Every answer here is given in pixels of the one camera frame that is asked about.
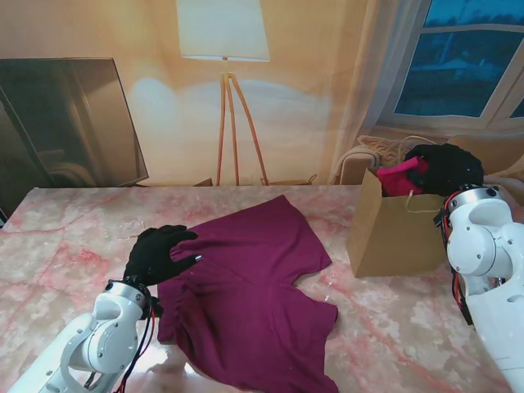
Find white framed window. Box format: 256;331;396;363
376;0;524;132

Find white shade tripod floor lamp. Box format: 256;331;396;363
175;0;271;187

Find right arm red black cables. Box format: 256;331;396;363
432;192;476;327

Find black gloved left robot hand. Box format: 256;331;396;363
124;224;205;287

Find arm red black cables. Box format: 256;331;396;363
84;302;165;393
432;192;476;327

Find red pink sock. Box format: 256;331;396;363
376;157;431;197

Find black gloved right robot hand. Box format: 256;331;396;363
404;142;486;196

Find beige armchair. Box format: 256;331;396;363
333;133;524;193

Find dark flat screen television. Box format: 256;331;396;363
0;57;149;189

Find kraft paper bag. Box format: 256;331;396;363
346;137;449;279

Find beige knitted cushion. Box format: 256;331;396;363
358;134;410;169

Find sheer cream curtain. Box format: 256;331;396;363
327;0;431;185

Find magenta purple shorts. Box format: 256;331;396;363
156;195;340;393

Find left arm red black cables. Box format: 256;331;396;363
84;302;165;393

